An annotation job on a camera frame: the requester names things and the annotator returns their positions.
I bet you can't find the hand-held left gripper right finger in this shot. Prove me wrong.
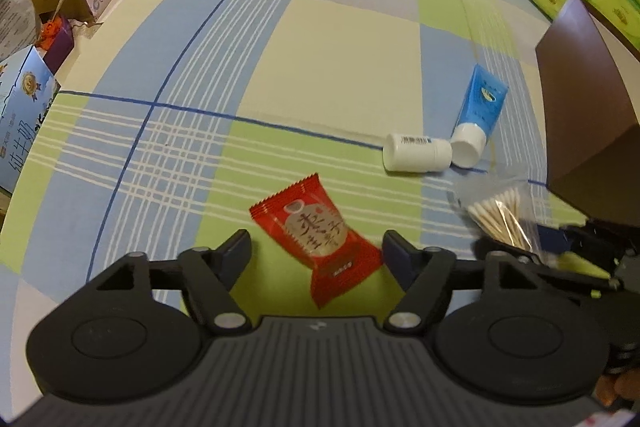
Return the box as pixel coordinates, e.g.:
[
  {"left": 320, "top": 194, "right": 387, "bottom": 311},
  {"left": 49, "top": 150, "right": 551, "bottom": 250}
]
[{"left": 382, "top": 229, "right": 573, "bottom": 336}]

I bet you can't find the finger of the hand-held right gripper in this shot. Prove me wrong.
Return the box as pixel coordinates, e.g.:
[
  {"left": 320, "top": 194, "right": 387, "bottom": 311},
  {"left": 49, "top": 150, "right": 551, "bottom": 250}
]
[
  {"left": 472, "top": 234, "right": 622, "bottom": 294},
  {"left": 536, "top": 223, "right": 593, "bottom": 254}
]

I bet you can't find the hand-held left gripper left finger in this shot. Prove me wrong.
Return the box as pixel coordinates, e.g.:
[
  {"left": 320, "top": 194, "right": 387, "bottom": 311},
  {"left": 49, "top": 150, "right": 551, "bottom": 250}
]
[{"left": 95, "top": 229, "right": 251, "bottom": 336}]

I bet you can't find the bag of cotton swabs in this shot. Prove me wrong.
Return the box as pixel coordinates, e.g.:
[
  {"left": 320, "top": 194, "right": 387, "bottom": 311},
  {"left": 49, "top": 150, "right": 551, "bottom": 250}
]
[{"left": 452, "top": 177, "right": 545, "bottom": 259}]

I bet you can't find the red snack packet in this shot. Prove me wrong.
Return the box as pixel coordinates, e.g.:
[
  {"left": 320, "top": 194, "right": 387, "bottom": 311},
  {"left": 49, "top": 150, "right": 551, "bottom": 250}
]
[{"left": 249, "top": 173, "right": 385, "bottom": 310}]

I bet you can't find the brown cardboard box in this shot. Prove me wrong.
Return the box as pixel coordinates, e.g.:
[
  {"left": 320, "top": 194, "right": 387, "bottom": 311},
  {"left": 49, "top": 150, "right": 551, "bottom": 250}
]
[{"left": 535, "top": 0, "right": 640, "bottom": 229}]

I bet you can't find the checked desktop tablecloth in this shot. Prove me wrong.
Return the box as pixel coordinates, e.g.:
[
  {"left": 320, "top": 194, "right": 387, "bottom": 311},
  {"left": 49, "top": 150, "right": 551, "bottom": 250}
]
[{"left": 0, "top": 0, "right": 591, "bottom": 323}]

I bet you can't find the person's right hand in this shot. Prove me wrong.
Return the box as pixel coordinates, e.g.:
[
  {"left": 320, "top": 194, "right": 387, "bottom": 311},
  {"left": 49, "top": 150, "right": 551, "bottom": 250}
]
[{"left": 600, "top": 344, "right": 640, "bottom": 409}]

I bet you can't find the white pill bottle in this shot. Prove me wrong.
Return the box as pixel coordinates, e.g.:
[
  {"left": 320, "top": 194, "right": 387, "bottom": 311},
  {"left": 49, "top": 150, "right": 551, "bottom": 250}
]
[{"left": 383, "top": 133, "right": 453, "bottom": 173}]

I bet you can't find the blue squeeze tube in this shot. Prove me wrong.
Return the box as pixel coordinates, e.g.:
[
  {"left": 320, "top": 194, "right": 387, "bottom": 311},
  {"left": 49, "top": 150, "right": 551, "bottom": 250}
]
[{"left": 450, "top": 64, "right": 510, "bottom": 169}]

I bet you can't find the blue milk carton box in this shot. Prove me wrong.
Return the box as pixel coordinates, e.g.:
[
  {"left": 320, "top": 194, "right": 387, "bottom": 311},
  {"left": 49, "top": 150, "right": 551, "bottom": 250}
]
[{"left": 0, "top": 44, "right": 61, "bottom": 194}]

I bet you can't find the purple box with orange items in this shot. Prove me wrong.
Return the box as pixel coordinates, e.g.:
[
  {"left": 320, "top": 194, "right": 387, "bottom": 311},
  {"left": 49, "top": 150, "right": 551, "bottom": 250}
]
[{"left": 37, "top": 14, "right": 75, "bottom": 66}]

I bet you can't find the clear plastic bag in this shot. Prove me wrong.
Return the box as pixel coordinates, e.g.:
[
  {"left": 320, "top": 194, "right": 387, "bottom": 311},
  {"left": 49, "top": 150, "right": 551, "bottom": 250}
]
[{"left": 0, "top": 0, "right": 44, "bottom": 64}]

